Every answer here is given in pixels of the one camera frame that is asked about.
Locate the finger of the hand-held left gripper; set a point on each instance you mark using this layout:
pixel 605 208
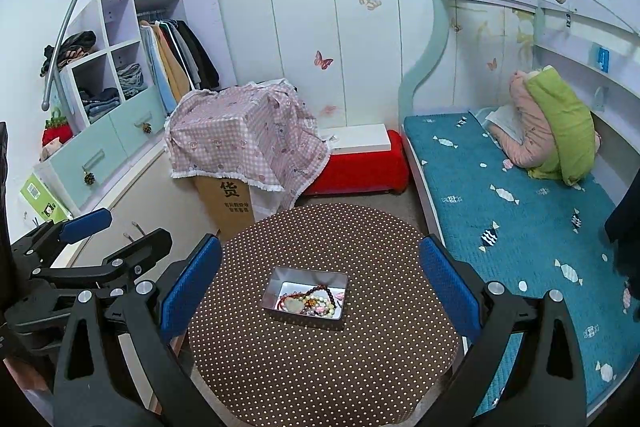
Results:
pixel 85 224
pixel 135 252

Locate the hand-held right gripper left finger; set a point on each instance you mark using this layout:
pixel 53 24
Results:
pixel 192 287

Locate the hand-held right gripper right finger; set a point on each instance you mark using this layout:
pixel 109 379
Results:
pixel 445 287

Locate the metal tin box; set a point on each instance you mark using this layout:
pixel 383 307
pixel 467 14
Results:
pixel 320 276

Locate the pine cone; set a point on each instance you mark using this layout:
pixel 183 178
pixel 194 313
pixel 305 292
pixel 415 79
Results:
pixel 146 128
pixel 90 178

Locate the green cardboard box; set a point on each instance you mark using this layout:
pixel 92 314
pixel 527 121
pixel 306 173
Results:
pixel 40 202

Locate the blue printed bed sheet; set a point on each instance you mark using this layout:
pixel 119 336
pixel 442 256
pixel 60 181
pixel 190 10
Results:
pixel 500 232

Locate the red strawberry bag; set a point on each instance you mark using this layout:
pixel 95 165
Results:
pixel 57 129

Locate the folded blue clothes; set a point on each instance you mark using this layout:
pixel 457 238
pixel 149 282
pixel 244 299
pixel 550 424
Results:
pixel 100 102

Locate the red storage bench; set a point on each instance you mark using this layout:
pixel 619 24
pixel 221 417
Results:
pixel 360 172

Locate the brown polka dot tablecloth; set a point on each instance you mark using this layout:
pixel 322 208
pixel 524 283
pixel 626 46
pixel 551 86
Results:
pixel 325 367

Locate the folded jeans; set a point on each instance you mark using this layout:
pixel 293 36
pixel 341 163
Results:
pixel 131 79

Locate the pink checked cloth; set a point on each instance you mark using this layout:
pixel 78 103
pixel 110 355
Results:
pixel 240 132

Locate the white flat box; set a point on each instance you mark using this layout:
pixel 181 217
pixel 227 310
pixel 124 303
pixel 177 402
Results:
pixel 360 139

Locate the pile of dark clothes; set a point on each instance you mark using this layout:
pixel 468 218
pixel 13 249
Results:
pixel 70 49

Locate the white pillow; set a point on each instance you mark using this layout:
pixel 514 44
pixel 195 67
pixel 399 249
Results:
pixel 505 119

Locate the row of hanging clothes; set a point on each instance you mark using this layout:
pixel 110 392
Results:
pixel 180 52

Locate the green quilt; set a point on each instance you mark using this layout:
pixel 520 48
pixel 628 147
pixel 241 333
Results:
pixel 560 127

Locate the white and teal wardrobe unit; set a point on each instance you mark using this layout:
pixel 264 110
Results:
pixel 117 22

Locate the blue sticker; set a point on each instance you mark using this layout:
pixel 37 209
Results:
pixel 602 58

